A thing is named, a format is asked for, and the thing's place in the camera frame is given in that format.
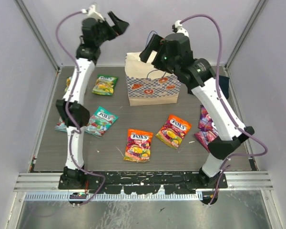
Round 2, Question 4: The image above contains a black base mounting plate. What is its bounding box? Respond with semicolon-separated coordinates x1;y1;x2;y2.
58;169;227;195

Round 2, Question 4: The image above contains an aluminium front rail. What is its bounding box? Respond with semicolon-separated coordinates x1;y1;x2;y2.
14;171;274;192

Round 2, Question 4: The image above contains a teal Fox's blossom candy bag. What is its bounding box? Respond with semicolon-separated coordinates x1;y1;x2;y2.
54;117;67;132

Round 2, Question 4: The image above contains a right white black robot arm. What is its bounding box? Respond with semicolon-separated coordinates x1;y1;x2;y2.
139;33;255;188

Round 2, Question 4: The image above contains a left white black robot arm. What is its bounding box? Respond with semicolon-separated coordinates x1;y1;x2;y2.
56;10;129;189

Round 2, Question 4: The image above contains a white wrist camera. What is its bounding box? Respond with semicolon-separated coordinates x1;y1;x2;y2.
172;20;189;37
81;2;105;21

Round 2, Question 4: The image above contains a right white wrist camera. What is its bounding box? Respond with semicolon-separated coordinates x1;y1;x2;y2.
172;20;189;37

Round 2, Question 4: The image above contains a purple berries candy bag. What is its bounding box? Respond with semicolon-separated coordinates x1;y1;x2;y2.
198;105;217;131
194;130;218;152

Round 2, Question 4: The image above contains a slotted grey cable duct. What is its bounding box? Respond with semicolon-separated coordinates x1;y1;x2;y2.
24;192;203;202

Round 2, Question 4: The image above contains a dark navy folded cloth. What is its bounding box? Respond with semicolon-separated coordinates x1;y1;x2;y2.
219;75;229;99

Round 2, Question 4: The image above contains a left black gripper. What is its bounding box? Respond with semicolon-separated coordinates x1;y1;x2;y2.
95;11;130;46

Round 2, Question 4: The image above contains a green Fox's spring tea candy bag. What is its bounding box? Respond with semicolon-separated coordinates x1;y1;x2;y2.
64;76;72;94

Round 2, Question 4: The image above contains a blue checkered paper bag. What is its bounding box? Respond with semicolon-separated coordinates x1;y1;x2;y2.
124;51;181;106

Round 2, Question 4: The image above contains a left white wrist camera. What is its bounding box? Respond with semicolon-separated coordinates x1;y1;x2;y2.
81;2;105;21

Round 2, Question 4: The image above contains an orange Fox's candy bag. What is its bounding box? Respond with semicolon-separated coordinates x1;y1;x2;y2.
156;114;192;149
123;129;153;163

